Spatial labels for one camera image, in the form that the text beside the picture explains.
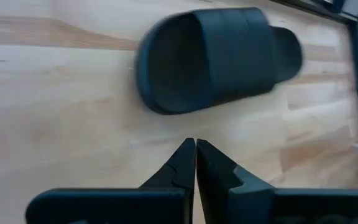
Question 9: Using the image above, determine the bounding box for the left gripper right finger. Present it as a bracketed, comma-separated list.
[196, 139, 358, 224]

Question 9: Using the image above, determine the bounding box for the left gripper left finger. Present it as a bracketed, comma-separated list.
[25, 138, 196, 224]

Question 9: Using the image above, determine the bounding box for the black rubber slide sandal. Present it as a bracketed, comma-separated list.
[134, 6, 304, 116]

